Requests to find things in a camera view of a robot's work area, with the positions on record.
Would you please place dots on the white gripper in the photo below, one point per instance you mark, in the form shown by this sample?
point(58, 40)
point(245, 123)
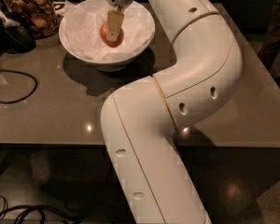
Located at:
point(115, 18)

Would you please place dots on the red apple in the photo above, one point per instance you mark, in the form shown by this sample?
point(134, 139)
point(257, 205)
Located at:
point(111, 44)

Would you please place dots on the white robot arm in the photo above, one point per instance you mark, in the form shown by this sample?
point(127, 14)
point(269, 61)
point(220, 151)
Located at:
point(139, 119)

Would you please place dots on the white ceramic bowl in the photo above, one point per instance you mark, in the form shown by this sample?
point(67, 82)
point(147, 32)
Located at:
point(77, 50)

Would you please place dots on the white paper napkin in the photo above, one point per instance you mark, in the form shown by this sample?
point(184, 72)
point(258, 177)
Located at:
point(84, 31)

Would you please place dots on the glass jar of dried chips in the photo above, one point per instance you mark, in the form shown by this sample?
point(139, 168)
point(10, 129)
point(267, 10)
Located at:
point(38, 15)

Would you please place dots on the black round device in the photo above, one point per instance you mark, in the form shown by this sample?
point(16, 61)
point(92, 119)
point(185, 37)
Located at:
point(18, 40)

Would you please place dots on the white spoon handle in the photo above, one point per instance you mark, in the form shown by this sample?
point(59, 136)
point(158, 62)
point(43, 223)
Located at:
point(8, 22)

